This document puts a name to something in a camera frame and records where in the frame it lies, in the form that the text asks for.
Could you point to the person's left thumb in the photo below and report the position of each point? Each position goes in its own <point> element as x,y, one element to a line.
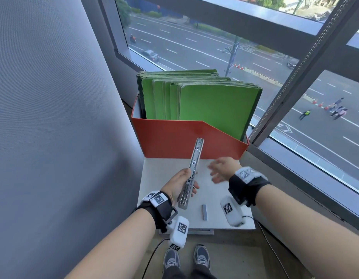
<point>185,172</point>

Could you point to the dark car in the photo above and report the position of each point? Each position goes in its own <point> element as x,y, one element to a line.
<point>292,63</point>

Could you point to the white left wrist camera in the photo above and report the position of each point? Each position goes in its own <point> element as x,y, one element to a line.
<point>179,231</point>

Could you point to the person's right forearm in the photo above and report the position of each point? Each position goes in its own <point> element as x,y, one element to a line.
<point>307,226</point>

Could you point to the person's grey right shoe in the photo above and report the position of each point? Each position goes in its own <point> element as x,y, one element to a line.
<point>201,256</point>

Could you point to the strip of grey staples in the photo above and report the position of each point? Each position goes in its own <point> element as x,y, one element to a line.
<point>204,212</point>

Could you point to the street lamp pole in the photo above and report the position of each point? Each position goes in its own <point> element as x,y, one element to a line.
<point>232,58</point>

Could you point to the silver car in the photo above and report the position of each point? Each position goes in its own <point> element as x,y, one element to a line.
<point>151,55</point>

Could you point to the person's dark trousers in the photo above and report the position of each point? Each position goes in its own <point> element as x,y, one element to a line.
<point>194,273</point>

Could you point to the person's grey left shoe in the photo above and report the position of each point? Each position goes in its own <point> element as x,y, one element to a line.
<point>171,258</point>

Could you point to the motor scooter rider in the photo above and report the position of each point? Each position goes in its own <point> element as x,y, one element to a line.
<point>133,39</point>

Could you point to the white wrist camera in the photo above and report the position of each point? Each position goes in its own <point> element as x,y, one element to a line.
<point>179,231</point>
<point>231,210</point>

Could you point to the person's grey shoe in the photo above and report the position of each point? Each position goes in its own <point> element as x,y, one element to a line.
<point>171,258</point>
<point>201,256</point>

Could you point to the red file box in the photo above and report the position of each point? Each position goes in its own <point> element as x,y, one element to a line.
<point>167,139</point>

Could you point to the silver stapler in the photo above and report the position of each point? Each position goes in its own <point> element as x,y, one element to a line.
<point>194,162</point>

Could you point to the dark window frame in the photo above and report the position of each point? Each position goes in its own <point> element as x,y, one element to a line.
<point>284,29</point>

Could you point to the grey roller blind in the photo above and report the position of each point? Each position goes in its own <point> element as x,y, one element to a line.
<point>51,127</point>

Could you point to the group of walking people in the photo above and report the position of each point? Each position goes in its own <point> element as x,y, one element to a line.
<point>337,109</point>

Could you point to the person's left forearm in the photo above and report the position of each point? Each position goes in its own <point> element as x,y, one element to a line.
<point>118,246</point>

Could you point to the person's left hand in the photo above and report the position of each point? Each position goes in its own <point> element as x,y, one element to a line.
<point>174,186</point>

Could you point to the stack of green folders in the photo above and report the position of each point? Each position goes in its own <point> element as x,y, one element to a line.
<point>214,107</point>

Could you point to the person's right hand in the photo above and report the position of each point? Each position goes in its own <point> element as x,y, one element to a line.
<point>227,168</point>

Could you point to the person's right fingers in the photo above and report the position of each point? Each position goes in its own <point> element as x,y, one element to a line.
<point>216,168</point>

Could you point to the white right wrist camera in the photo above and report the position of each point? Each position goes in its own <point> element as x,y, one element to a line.
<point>231,210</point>

